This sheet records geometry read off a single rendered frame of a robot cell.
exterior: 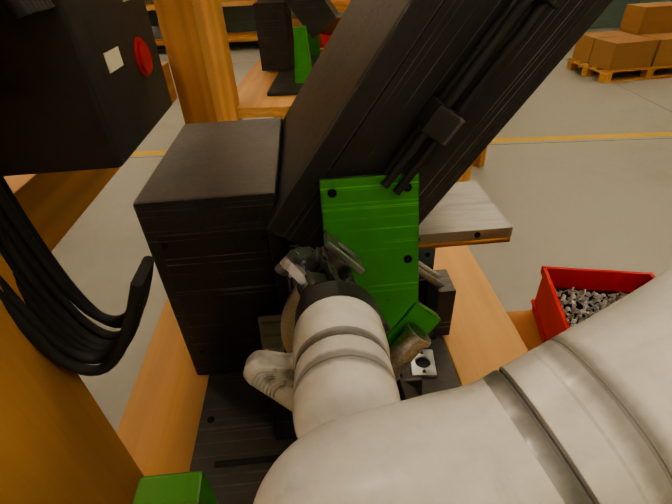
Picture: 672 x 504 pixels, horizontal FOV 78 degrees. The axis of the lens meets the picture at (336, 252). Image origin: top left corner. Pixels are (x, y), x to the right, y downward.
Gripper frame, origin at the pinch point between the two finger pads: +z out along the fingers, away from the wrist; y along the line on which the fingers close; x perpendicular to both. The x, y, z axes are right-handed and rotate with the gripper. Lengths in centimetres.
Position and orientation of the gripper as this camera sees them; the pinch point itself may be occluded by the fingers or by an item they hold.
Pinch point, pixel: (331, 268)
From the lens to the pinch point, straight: 47.8
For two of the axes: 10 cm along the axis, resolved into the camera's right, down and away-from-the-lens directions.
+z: -0.5, -3.6, 9.3
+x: -6.7, 7.1, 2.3
